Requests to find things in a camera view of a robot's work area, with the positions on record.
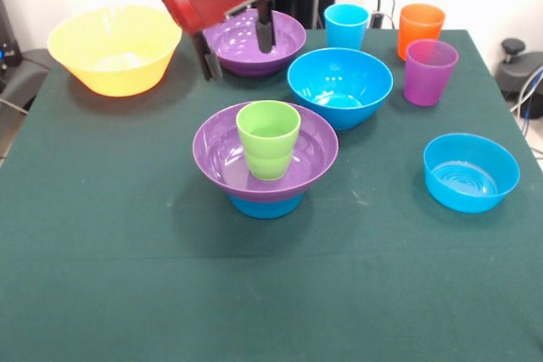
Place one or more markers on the green cup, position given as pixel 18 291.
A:
pixel 269 167
pixel 267 141

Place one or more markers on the large deep blue bowl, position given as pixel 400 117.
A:
pixel 339 82

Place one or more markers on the purple bowl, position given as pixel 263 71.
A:
pixel 242 44
pixel 314 150

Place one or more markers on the small blue bowl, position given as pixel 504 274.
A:
pixel 265 210
pixel 466 184

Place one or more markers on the blue cup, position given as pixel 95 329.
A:
pixel 345 29

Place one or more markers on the yellow bowl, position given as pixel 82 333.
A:
pixel 114 48

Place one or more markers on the black power strip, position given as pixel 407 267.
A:
pixel 376 20

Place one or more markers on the orange cup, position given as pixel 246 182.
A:
pixel 420 27

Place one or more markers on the purple cup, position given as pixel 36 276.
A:
pixel 428 78

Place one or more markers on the dark green tablecloth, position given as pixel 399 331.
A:
pixel 271 273

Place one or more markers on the black electronic device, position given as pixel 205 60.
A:
pixel 8 31

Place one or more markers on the black knobbed equipment base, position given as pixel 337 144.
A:
pixel 517 74

